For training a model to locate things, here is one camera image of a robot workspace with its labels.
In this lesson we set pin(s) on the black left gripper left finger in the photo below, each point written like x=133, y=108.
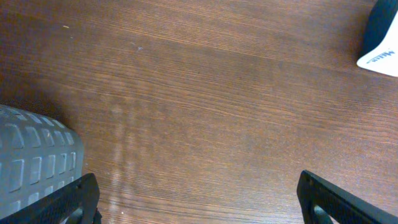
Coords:
x=74, y=203

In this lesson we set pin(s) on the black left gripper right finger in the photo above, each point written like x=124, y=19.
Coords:
x=323, y=202

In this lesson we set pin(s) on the white barcode scanner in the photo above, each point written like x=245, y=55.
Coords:
x=379, y=49

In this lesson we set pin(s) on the grey plastic basket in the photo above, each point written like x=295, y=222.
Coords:
x=39, y=155

